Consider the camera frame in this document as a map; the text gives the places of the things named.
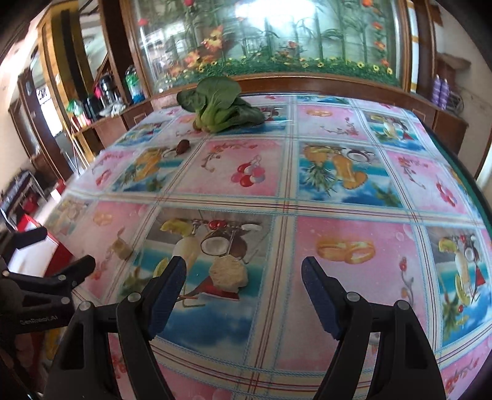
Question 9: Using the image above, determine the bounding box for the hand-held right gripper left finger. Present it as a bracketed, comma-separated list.
[48, 256, 188, 400]

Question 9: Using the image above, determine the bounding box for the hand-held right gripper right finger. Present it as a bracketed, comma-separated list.
[301, 256, 446, 400]

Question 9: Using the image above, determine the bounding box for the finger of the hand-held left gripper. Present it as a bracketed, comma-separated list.
[0, 226, 48, 258]
[8, 255, 96, 308]

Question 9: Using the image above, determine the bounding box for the red-rimmed white tray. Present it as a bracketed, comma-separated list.
[6, 213, 75, 279]

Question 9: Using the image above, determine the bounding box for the person's left hand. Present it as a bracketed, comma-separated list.
[8, 333, 45, 370]

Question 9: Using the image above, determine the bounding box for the fruit-print tablecloth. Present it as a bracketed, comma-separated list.
[42, 92, 492, 400]

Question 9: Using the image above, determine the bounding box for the black and silver thermos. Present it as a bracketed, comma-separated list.
[99, 75, 118, 110]

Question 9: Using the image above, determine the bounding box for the green plastic bottle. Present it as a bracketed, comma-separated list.
[125, 65, 146, 104]

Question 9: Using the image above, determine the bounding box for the green bok choy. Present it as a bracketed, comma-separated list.
[177, 76, 266, 133]

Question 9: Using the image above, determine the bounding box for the floral glass partition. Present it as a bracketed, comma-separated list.
[131, 0, 409, 91]

